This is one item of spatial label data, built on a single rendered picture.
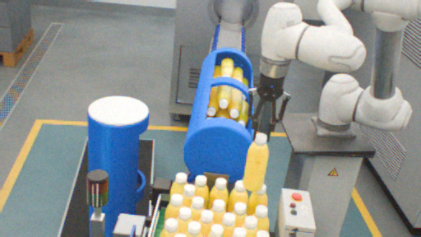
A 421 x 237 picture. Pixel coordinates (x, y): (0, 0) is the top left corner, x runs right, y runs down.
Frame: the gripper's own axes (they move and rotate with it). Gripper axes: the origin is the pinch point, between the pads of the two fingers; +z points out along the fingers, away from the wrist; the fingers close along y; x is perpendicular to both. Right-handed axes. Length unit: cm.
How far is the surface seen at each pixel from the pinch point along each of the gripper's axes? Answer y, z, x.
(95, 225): 48, 29, 22
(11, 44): 228, 115, -308
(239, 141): 5.2, 20.1, -24.0
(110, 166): 62, 57, -47
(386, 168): -115, 117, -173
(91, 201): 49, 18, 24
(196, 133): 22.5, 18.7, -23.5
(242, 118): 3, 30, -60
